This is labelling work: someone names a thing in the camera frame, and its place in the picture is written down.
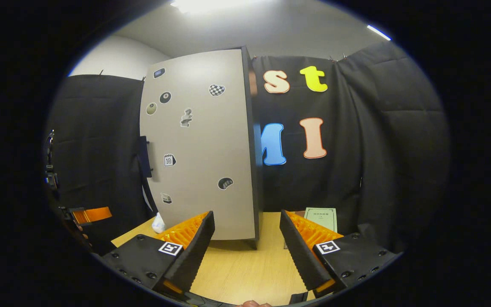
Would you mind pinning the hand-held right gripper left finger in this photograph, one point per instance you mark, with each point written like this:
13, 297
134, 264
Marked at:
192, 256

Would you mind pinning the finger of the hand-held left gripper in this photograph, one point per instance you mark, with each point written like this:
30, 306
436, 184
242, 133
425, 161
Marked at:
94, 214

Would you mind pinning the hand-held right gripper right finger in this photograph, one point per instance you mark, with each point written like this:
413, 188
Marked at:
298, 256

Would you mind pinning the grey cabinet door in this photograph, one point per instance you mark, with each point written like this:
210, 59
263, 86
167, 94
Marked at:
203, 140

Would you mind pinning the white green-bordered book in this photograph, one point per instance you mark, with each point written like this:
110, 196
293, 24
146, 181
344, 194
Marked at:
322, 218

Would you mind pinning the black backdrop cloth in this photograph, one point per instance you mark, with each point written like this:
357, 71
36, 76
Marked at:
377, 149

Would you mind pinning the large ceiling light panel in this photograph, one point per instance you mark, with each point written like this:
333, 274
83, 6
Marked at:
198, 5

